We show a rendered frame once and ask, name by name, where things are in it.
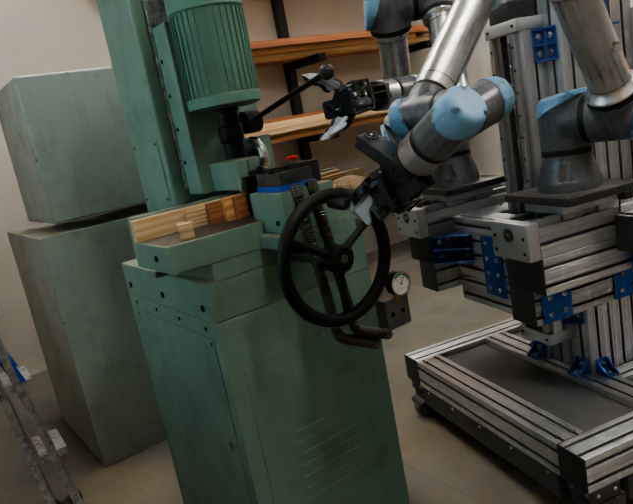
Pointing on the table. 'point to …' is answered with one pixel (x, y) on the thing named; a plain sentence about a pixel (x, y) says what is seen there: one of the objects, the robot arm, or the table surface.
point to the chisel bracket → (232, 173)
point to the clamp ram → (250, 188)
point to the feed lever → (253, 122)
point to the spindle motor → (213, 53)
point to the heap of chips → (348, 182)
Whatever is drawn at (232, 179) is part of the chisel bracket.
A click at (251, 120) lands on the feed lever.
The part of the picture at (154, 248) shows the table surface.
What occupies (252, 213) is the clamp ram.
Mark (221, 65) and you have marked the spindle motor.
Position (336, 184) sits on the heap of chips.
